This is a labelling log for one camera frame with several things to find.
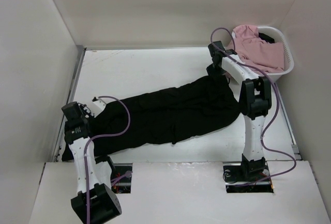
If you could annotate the aluminium table edge rail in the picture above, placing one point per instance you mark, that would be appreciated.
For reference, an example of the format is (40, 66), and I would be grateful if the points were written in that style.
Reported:
(71, 93)

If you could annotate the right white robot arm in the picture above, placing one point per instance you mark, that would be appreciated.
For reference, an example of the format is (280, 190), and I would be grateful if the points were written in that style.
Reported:
(255, 101)

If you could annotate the white laundry basket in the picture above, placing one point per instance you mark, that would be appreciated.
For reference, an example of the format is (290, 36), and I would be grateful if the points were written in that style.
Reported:
(278, 37)

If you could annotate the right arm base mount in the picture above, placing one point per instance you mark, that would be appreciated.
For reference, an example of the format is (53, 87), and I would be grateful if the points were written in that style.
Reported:
(236, 181)

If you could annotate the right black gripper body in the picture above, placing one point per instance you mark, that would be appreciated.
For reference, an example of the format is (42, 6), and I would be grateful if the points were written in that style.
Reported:
(215, 70)

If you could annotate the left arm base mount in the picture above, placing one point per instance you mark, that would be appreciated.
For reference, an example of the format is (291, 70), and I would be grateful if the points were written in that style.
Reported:
(121, 178)

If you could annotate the black garment in basket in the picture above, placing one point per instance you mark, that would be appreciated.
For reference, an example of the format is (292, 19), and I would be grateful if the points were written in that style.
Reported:
(266, 38)

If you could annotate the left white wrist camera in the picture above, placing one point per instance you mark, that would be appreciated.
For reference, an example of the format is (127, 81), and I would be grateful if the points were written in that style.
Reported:
(99, 105)

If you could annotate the black trousers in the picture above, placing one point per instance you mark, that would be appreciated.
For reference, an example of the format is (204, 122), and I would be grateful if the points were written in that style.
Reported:
(169, 115)

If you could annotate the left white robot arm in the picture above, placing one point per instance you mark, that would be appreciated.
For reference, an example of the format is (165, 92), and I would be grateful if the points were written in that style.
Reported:
(94, 202)

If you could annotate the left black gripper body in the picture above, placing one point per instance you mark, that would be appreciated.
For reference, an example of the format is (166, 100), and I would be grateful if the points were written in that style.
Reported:
(87, 113)

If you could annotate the pink garment in basket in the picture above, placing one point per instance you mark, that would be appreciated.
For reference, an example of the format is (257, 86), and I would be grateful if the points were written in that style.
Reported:
(255, 51)

